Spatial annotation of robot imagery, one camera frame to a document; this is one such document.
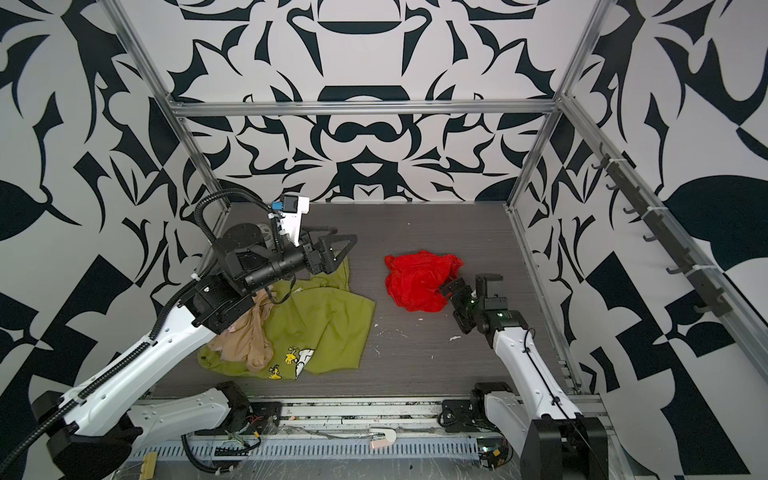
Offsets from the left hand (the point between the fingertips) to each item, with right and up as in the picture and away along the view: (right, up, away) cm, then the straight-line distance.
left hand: (347, 227), depth 58 cm
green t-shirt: (-10, -27, +27) cm, 39 cm away
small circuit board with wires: (+33, -52, +13) cm, 63 cm away
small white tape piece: (+8, -47, +12) cm, 50 cm away
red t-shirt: (+16, -15, +32) cm, 39 cm away
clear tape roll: (-36, 0, +52) cm, 63 cm away
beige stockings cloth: (-28, -28, +19) cm, 44 cm away
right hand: (+24, -18, +25) cm, 39 cm away
